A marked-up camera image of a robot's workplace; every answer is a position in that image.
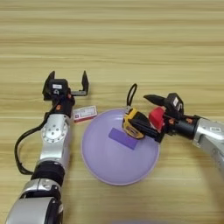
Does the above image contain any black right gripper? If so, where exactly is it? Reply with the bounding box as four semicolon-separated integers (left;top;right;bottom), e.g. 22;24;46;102
136;93;203;144

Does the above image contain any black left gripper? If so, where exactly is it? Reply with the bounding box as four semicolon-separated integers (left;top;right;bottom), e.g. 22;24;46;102
41;70;90;118

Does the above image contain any red cube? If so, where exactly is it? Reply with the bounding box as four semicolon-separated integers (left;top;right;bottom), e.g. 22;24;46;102
148;106;166;131

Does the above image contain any yellow black tape measure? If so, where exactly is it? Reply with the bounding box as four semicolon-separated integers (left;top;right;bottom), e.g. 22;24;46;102
122;83;153;140

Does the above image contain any white and red card box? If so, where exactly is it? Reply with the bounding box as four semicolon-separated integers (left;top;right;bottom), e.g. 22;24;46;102
72;105;99;124

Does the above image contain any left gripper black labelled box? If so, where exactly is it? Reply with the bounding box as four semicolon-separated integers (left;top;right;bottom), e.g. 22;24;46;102
47;78;70;96

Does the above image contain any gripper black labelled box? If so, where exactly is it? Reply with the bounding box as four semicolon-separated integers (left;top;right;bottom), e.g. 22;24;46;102
164;92;185;115
47;78;70;96

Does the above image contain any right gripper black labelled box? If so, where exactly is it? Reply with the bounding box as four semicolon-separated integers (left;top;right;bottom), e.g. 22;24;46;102
164;92;185;115

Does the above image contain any purple rectangular block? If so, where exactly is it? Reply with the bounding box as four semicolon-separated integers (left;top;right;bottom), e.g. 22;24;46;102
108;127;139;151

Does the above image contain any round purple plate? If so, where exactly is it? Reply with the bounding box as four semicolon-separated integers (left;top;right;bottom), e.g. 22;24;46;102
80;108;161;186

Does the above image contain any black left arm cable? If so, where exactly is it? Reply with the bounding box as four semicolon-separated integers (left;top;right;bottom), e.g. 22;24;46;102
14;102;60;176

